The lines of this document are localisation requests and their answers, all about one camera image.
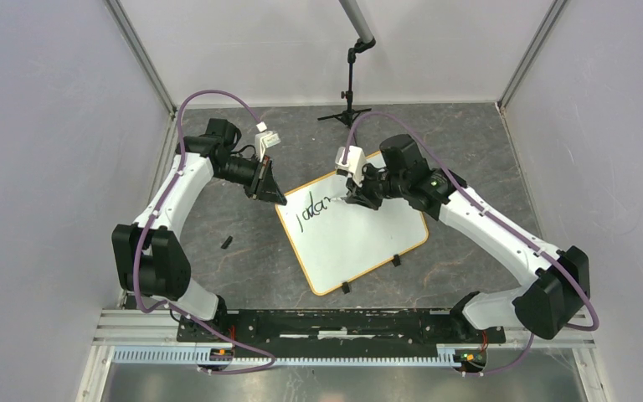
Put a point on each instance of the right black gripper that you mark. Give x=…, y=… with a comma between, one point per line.
x=362, y=195

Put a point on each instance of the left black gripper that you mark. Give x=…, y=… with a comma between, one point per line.
x=269, y=190

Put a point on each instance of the yellow framed whiteboard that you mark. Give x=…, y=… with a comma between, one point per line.
x=335, y=243

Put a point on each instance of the black marker cap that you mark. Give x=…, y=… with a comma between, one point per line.
x=227, y=242

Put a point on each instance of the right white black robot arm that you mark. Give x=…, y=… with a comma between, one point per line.
x=553, y=284

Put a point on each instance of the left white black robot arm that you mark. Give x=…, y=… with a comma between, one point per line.
x=149, y=257

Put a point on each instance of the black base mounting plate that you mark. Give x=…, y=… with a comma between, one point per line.
x=348, y=333

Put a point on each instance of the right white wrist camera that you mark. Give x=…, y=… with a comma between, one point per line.
x=350, y=162

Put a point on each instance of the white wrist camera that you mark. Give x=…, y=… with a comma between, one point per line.
x=350, y=162
x=264, y=140

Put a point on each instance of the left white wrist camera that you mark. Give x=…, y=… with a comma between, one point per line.
x=264, y=140

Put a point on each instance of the black tripod camera stand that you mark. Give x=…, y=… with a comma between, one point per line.
x=348, y=116

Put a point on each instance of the slotted aluminium cable rail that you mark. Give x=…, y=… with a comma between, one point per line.
x=213, y=356

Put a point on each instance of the grey camera boom pole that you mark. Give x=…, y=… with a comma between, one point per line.
x=357, y=20

